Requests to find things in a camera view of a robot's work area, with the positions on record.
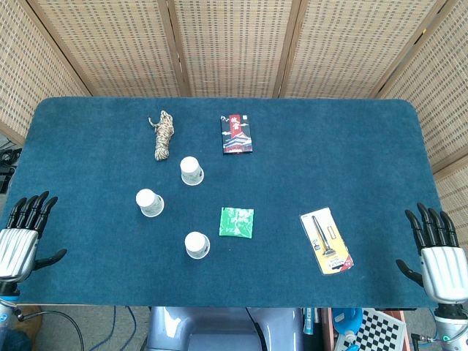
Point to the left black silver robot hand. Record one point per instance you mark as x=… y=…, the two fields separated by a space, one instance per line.
x=16 y=252

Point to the dark printed card box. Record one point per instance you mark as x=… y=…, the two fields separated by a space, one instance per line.
x=236 y=133

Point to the blue plastic object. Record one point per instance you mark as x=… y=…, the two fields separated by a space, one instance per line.
x=345 y=320

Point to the blue carpet table mat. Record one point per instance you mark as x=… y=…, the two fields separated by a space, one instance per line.
x=234 y=226

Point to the razor in yellow blister pack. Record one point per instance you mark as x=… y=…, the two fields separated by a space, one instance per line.
x=326 y=241

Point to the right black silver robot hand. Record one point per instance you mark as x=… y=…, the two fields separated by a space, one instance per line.
x=444 y=270

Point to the green foil packet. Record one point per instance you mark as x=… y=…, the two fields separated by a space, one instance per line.
x=237 y=222

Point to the white paper cup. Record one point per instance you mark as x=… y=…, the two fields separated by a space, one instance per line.
x=149 y=203
x=197 y=245
x=191 y=170

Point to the grey robot torso base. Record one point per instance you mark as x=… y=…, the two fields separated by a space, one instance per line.
x=223 y=329

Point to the woven bamboo folding screen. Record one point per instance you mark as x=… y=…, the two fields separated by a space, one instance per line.
x=234 y=44

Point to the black white checkerboard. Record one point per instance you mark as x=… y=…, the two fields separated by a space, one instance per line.
x=376 y=331

